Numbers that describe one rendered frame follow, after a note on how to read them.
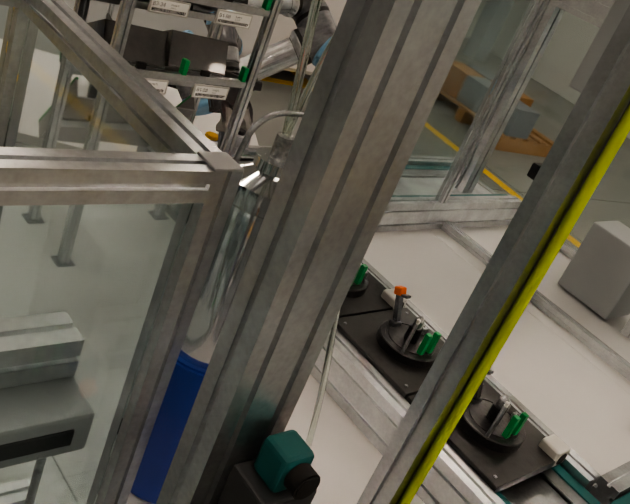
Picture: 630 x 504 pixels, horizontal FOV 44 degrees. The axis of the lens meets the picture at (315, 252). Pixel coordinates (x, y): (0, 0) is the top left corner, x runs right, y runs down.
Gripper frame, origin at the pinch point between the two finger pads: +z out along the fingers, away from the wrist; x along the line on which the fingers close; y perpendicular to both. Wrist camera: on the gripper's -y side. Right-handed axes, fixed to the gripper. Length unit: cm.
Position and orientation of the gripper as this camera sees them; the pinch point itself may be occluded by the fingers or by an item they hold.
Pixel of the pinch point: (239, 137)
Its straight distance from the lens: 208.5
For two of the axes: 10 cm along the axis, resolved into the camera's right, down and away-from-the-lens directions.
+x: -7.3, 0.5, -6.8
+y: -6.7, 1.3, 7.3
